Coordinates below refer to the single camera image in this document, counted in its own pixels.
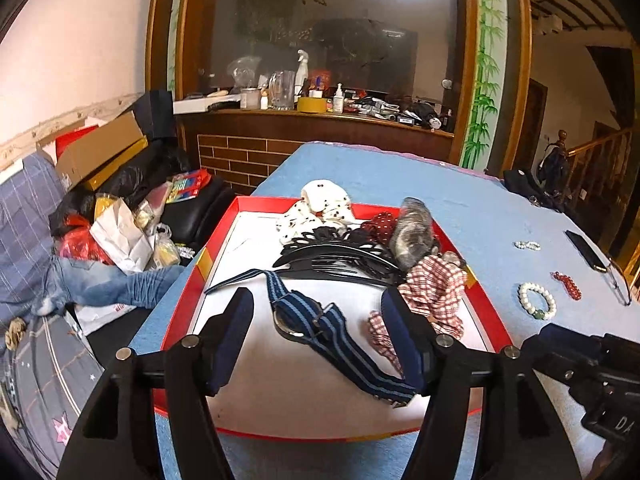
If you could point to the flat white tray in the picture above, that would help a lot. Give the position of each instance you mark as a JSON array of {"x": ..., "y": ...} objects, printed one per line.
[{"x": 195, "y": 105}]

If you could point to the red cardboard tray box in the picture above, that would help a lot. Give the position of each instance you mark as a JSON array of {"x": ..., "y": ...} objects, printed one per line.
[{"x": 280, "y": 390}]

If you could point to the blue checked fabric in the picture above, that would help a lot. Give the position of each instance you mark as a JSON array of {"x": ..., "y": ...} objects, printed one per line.
[{"x": 25, "y": 220}]

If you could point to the yellow tape roll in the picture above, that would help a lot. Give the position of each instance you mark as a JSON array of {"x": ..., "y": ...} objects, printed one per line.
[{"x": 312, "y": 105}]

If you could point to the grey furry scrunchie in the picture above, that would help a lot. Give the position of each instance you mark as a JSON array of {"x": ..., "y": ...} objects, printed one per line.
[{"x": 412, "y": 235}]

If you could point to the black box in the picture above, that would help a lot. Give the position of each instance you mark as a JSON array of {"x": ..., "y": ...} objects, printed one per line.
[{"x": 155, "y": 112}]

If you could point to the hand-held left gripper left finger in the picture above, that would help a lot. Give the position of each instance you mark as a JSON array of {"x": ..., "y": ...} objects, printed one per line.
[{"x": 230, "y": 340}]

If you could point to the white jar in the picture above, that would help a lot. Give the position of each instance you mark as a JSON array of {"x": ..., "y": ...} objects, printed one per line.
[{"x": 249, "y": 99}]

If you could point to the blue striped headband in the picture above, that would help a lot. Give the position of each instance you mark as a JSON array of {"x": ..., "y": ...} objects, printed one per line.
[{"x": 340, "y": 335}]

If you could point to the small red checked scrunchie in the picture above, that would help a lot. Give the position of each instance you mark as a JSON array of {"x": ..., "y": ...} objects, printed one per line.
[{"x": 382, "y": 335}]

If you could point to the bamboo wall painting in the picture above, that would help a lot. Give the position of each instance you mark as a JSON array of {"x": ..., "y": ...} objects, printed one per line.
[{"x": 485, "y": 85}]

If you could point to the black plastic bag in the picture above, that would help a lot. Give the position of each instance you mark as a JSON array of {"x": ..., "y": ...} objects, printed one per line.
[{"x": 140, "y": 170}]

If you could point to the brown wooden door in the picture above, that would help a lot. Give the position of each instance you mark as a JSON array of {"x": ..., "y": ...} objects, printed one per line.
[{"x": 536, "y": 125}]

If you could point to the large red checked scrunchie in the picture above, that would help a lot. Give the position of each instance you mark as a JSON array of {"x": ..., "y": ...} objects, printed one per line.
[{"x": 435, "y": 290}]

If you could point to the white paper bag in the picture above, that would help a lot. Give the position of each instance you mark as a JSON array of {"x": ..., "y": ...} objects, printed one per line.
[{"x": 122, "y": 240}]

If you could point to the brown cardboard box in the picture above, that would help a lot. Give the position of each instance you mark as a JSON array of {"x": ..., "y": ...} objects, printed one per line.
[{"x": 100, "y": 150}]

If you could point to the dark red dotted scrunchie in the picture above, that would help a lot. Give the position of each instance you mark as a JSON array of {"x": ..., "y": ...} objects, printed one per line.
[{"x": 382, "y": 225}]

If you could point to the white dotted scrunchie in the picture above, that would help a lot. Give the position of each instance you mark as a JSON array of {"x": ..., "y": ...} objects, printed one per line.
[{"x": 325, "y": 200}]

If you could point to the clear glass pitcher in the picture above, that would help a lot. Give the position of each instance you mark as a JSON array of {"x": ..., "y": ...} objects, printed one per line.
[{"x": 281, "y": 91}]

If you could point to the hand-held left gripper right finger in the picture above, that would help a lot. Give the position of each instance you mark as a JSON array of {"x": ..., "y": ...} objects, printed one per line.
[{"x": 405, "y": 345}]

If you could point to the wooden counter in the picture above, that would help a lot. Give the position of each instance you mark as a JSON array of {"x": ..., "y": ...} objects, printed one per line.
[{"x": 300, "y": 130}]

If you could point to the wooden stair railing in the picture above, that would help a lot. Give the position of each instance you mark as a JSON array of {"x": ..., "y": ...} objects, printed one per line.
[{"x": 600, "y": 160}]

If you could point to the black leather seat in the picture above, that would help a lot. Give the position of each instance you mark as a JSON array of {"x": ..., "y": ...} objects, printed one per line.
[{"x": 200, "y": 215}]

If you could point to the black floral hair comb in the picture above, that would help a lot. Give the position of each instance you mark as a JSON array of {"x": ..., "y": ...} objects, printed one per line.
[{"x": 340, "y": 255}]

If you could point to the thin frame eyeglasses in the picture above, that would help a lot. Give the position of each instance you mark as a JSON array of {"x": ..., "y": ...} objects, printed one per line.
[{"x": 620, "y": 280}]

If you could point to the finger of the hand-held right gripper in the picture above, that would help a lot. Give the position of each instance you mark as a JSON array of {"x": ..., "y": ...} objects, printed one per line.
[
  {"x": 560, "y": 350},
  {"x": 622, "y": 357}
]

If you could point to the black smartphone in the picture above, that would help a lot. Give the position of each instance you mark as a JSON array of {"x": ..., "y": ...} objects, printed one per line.
[{"x": 585, "y": 250}]

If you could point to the small pump bottle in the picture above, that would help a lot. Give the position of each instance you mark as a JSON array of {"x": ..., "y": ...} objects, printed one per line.
[{"x": 339, "y": 102}]

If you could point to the black headband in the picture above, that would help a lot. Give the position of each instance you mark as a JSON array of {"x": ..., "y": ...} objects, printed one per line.
[{"x": 240, "y": 280}]

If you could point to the colourful printed packet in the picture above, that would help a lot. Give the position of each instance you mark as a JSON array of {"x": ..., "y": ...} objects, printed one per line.
[{"x": 187, "y": 187}]

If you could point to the grey star printed blanket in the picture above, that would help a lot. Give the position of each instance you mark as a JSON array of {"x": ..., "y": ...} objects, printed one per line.
[{"x": 45, "y": 385}]

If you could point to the white spray bottle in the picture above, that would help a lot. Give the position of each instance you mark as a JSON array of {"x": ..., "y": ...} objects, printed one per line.
[{"x": 301, "y": 75}]

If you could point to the wood framed glass panel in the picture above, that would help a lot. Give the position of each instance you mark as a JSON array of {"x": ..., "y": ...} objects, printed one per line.
[{"x": 350, "y": 35}]

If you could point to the dark backpack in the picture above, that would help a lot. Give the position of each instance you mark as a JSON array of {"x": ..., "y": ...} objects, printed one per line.
[{"x": 552, "y": 165}]

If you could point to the blue jeans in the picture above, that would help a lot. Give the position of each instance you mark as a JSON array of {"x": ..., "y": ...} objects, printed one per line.
[{"x": 110, "y": 285}]

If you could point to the pile of assorted counter clutter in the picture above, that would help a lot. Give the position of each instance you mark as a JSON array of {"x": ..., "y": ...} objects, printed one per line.
[{"x": 400, "y": 110}]

